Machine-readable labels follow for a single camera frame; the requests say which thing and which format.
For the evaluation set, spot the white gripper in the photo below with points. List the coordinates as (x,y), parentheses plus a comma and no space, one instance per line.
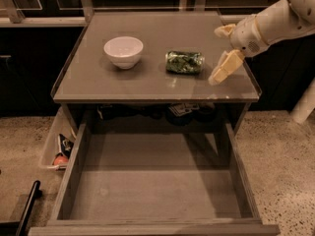
(246,37)

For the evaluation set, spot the green can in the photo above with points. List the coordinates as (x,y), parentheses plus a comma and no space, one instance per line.
(184,63)

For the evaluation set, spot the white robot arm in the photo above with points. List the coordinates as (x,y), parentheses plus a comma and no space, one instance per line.
(278,45)

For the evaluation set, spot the grey cabinet with top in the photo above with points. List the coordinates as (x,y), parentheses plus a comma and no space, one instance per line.
(91,78)

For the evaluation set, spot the items under cabinet top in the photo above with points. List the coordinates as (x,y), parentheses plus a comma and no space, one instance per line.
(178,114)

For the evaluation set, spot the open grey top drawer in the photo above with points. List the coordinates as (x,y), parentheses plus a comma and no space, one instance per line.
(134,177)

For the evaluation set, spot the white ceramic bowl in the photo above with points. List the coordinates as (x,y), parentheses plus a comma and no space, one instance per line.
(124,52)

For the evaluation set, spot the dark snack bag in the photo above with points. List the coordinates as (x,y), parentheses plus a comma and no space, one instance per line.
(65,145)

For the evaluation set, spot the orange ball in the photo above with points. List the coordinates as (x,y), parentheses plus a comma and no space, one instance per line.
(60,160)

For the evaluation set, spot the clear plastic bin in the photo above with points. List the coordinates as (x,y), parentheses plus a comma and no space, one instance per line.
(60,125)

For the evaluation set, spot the metal window railing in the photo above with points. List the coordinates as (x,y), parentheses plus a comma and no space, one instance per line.
(42,13)

